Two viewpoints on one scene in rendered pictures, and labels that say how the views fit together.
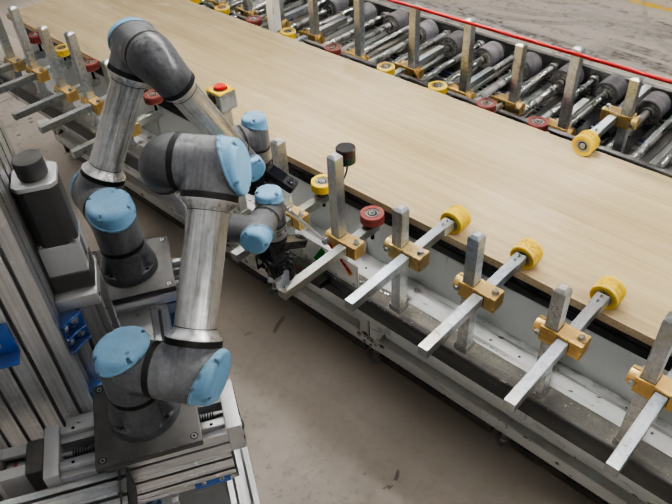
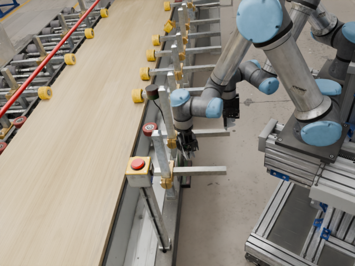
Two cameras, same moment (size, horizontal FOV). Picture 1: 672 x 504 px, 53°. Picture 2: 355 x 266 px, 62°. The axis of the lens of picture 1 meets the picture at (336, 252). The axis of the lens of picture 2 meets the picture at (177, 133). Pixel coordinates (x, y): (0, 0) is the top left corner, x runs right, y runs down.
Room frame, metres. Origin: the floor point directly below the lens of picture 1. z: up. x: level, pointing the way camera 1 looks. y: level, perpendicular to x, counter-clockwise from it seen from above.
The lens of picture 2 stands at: (2.28, 0.96, 1.88)
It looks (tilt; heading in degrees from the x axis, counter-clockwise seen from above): 41 degrees down; 237
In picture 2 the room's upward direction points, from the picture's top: 11 degrees counter-clockwise
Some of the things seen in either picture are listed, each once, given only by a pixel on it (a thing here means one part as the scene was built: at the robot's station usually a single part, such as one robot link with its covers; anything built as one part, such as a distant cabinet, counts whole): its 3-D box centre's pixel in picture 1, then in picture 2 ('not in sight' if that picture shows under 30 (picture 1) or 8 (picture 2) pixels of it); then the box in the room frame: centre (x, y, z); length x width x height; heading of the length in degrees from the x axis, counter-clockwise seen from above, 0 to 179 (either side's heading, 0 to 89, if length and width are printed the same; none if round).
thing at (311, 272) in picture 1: (331, 258); (188, 134); (1.60, 0.02, 0.84); 0.43 x 0.03 x 0.04; 135
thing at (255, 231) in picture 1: (253, 230); (248, 72); (1.36, 0.21, 1.17); 0.11 x 0.11 x 0.08; 76
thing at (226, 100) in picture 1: (222, 98); (140, 172); (2.05, 0.35, 1.18); 0.07 x 0.07 x 0.08; 45
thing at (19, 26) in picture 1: (30, 56); not in sight; (3.10, 1.40, 0.90); 0.03 x 0.03 x 0.48; 45
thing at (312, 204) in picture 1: (283, 224); (179, 171); (1.80, 0.17, 0.83); 0.43 x 0.03 x 0.04; 135
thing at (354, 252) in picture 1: (344, 242); (172, 136); (1.67, -0.03, 0.85); 0.13 x 0.06 x 0.05; 45
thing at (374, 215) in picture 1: (372, 225); (151, 134); (1.74, -0.12, 0.85); 0.08 x 0.08 x 0.11
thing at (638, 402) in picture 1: (646, 385); (184, 40); (0.98, -0.72, 0.93); 0.03 x 0.03 x 0.48; 45
